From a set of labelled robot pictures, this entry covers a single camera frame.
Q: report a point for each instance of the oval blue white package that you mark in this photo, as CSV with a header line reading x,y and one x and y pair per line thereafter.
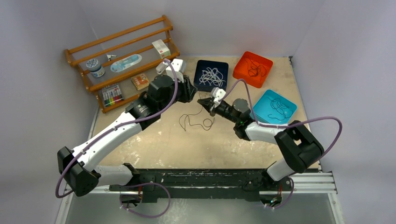
x,y
125,63

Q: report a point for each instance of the orange square tray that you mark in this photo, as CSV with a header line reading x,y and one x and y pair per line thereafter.
x,y
253,68

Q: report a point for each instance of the dark navy square tray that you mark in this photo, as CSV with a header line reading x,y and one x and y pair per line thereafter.
x,y
210,74

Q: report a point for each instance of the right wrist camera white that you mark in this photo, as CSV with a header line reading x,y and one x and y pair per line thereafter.
x,y
217,94

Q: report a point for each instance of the blue white round jar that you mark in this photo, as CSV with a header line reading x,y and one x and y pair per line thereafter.
x,y
95,68

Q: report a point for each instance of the white stapler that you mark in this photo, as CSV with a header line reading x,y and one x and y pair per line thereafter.
x,y
161,68

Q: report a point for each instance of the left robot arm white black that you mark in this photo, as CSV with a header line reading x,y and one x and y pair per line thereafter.
x,y
79,166

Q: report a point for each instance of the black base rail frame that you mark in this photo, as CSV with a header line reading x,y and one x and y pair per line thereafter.
x,y
252,185

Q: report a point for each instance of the coloured marker set pack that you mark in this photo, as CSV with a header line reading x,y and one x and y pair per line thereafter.
x,y
112,95

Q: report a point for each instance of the white red small box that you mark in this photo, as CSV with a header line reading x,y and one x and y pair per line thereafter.
x,y
161,48

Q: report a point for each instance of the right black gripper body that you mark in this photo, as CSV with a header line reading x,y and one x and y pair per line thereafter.
x,y
219,110

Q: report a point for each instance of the small metal clip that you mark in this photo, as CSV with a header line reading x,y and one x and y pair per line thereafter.
x,y
111,57

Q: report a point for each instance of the cyan square tray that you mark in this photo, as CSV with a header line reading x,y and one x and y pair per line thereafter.
x,y
273,108

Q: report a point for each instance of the orange patterned small pack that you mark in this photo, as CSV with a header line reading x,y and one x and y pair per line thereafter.
x,y
140,81

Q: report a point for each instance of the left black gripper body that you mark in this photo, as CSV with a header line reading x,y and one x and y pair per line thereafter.
x,y
183,93

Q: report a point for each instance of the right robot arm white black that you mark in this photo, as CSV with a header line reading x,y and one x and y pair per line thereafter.
x,y
298,146

